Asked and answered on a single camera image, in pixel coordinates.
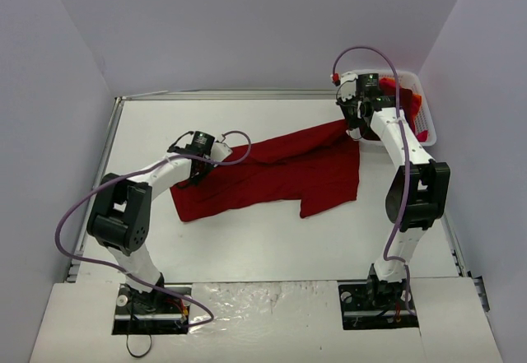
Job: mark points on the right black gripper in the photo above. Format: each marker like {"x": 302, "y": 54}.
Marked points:
{"x": 354, "y": 120}

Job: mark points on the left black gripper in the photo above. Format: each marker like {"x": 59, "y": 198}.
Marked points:
{"x": 194, "y": 174}

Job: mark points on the red t shirt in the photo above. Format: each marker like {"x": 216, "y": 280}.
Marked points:
{"x": 318, "y": 167}

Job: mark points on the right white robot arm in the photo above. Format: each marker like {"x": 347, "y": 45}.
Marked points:
{"x": 417, "y": 194}

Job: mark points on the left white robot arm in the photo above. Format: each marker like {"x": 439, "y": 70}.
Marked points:
{"x": 121, "y": 213}

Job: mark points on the dark red shirt in basket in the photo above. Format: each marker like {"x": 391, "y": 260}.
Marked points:
{"x": 407, "y": 101}

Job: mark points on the white plastic basket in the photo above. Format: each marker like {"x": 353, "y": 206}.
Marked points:
{"x": 410, "y": 81}

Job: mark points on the orange shirt in basket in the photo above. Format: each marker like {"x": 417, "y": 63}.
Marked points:
{"x": 423, "y": 136}

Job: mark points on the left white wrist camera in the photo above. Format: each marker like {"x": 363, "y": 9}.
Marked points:
{"x": 220, "y": 152}

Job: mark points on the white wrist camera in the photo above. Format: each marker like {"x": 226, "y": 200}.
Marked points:
{"x": 220, "y": 152}
{"x": 346, "y": 84}

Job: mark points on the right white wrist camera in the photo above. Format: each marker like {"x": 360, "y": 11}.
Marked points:
{"x": 346, "y": 84}

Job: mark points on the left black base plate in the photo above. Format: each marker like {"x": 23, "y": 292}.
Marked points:
{"x": 136, "y": 313}

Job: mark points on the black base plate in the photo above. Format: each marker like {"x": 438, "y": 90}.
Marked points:
{"x": 359, "y": 313}
{"x": 136, "y": 313}

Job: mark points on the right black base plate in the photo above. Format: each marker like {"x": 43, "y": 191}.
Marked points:
{"x": 359, "y": 313}

